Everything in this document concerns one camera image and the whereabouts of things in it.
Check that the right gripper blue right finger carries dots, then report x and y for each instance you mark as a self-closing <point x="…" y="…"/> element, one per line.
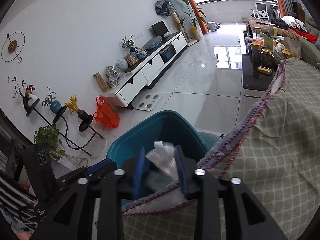
<point x="181" y="172"/>

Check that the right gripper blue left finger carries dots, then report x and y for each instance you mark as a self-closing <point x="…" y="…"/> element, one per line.
<point x="72" y="216"/>

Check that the white plastic bag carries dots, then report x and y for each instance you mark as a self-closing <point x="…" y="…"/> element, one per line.
<point x="163" y="157"/>

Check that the teal plastic trash bin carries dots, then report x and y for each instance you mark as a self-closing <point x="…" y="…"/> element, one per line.
<point x="165" y="126"/>

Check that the patterned tablecloth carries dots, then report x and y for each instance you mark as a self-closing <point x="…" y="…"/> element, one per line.
<point x="260" y="181"/>

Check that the orange plastic bag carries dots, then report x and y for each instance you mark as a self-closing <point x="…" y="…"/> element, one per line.
<point x="105" y="114"/>

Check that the white black tv cabinet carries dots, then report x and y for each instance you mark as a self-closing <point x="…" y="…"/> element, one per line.
<point x="148" y="72"/>

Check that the white body scale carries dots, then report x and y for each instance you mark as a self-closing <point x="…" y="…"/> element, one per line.
<point x="148" y="102"/>

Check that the cluttered coffee table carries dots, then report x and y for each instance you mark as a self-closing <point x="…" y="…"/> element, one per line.
<point x="267" y="44"/>

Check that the small black monitor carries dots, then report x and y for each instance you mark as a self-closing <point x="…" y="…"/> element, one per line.
<point x="160" y="29"/>

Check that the left orange curtain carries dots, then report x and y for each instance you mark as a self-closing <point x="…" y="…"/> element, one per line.
<point x="192" y="5"/>

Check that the white office chair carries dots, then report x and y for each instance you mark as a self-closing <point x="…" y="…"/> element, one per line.
<point x="260" y="11"/>

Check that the large leafy potted plant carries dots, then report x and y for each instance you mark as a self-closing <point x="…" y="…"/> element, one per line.
<point x="194" y="15"/>

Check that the white standing air conditioner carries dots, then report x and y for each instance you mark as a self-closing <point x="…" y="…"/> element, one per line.
<point x="181" y="9"/>

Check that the round wall clock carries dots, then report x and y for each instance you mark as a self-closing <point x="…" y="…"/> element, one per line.
<point x="13" y="46"/>

